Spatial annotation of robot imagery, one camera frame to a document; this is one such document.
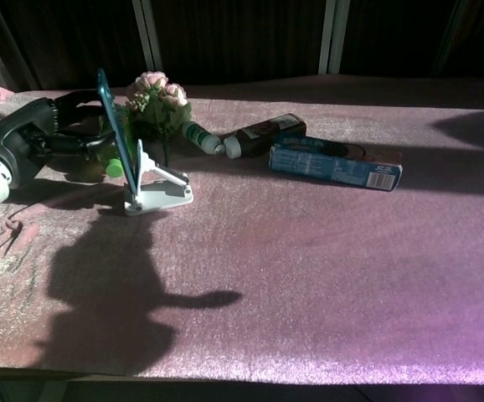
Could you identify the small white green bottle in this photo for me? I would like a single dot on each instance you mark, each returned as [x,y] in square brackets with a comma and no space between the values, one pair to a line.
[198,136]

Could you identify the green plastic bottle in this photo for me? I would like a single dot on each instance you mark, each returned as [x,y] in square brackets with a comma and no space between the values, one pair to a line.
[114,166]

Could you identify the pink artificial flower bouquet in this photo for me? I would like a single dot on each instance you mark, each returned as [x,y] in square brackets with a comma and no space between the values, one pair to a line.
[162,98]

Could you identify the white folding phone stand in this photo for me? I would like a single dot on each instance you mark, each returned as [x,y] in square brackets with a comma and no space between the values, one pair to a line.
[162,194]

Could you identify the blue toothpaste box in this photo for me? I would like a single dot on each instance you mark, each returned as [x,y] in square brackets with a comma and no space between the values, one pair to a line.
[330,165]

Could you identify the white frame post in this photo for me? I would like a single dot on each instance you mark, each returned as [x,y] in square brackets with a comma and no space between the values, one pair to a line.
[333,37]
[146,37]

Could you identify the dark brown bottle white cap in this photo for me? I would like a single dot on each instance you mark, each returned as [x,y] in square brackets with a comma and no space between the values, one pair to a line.
[263,134]

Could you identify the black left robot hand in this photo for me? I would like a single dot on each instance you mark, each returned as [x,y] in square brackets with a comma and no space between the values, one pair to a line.
[20,134]

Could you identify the black smartphone with blue case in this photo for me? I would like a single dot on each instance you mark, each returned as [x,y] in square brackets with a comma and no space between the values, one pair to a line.
[118,130]

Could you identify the pink fuzzy table cloth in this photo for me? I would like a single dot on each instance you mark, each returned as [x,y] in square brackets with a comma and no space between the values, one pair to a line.
[309,272]

